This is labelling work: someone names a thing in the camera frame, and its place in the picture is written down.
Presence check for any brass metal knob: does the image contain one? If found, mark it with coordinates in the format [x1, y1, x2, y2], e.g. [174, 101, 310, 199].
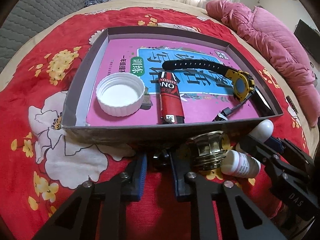
[189, 131, 226, 171]

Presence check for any red lighter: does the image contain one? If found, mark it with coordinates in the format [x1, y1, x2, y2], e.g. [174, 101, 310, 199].
[158, 71, 184, 124]

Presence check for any pink and blue book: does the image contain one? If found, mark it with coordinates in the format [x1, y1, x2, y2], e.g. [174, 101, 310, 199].
[86, 38, 261, 127]

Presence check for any white plastic jar lid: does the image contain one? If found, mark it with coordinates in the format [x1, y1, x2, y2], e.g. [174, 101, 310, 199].
[95, 73, 145, 117]

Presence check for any pink quilted comforter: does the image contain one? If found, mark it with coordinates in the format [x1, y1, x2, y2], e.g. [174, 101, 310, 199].
[206, 0, 319, 127]

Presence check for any grey quilted sofa back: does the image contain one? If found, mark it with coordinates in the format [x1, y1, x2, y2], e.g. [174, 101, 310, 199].
[1, 0, 87, 70]

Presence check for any yellow black wrist watch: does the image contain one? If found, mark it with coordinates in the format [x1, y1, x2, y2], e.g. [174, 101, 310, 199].
[162, 60, 256, 123]

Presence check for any grey shallow cardboard box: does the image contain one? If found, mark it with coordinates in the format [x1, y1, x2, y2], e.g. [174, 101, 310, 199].
[62, 27, 283, 143]

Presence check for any white oval case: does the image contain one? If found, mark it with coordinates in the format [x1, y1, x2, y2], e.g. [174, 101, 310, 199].
[249, 119, 274, 142]

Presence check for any beige bed sheet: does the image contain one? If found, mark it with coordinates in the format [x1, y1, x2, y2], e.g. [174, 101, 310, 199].
[0, 0, 320, 156]

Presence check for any white pill bottle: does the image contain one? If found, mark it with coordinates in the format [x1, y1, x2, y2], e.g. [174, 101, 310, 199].
[221, 150, 261, 179]

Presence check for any blue patterned cloth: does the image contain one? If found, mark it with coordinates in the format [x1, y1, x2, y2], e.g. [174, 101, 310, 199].
[84, 0, 111, 7]

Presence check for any black television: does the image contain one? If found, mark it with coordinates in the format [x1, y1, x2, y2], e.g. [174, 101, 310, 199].
[294, 20, 320, 63]

